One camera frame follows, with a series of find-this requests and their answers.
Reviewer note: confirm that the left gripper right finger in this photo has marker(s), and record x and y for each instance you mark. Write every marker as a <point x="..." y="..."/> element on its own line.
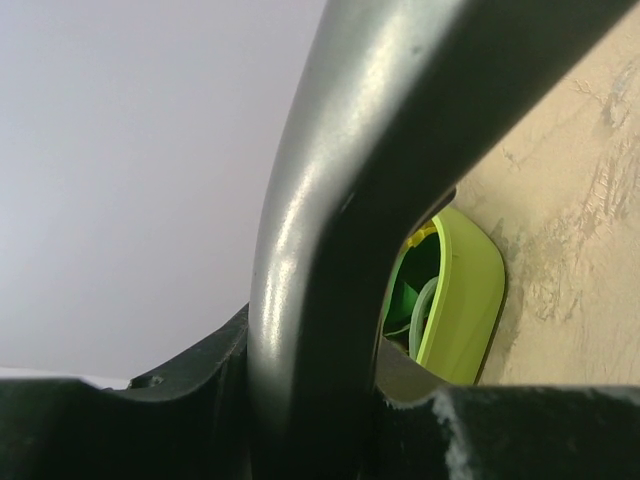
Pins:
<point x="425" y="428"/>

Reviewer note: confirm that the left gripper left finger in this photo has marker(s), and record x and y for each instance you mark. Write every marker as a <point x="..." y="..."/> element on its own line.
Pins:
<point x="184" y="419"/>

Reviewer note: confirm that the grey shower head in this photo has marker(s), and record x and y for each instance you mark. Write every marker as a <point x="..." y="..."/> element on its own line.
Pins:
<point x="397" y="102"/>

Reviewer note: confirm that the green plastic tray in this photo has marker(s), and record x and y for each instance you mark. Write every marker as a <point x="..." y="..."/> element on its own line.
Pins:
<point x="444" y="298"/>

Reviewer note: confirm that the toy yellow corn husk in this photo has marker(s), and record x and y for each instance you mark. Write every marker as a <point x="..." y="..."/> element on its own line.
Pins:
<point x="420" y="235"/>

